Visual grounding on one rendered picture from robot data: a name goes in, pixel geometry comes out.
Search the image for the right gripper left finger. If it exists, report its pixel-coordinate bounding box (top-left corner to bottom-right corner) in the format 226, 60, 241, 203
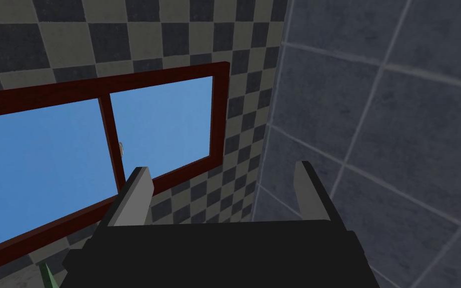
98, 166, 155, 228

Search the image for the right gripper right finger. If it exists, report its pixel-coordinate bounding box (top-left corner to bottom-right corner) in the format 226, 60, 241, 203
293, 160, 347, 230

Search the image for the dark red framed window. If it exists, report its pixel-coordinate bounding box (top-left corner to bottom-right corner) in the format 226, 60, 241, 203
0, 61, 231, 277

